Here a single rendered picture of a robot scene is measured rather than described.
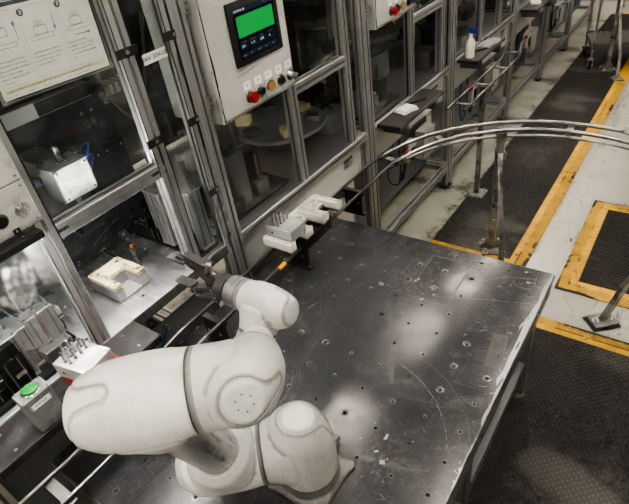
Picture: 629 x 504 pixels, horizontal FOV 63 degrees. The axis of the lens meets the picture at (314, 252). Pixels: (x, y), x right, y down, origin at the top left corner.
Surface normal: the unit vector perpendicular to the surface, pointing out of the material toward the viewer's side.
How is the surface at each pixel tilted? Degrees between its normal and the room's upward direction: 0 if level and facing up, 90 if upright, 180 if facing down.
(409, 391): 0
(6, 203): 90
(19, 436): 0
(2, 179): 90
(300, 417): 6
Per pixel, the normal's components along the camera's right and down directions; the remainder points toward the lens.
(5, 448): -0.13, -0.80
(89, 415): -0.24, -0.11
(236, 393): 0.26, 0.13
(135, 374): -0.13, -0.65
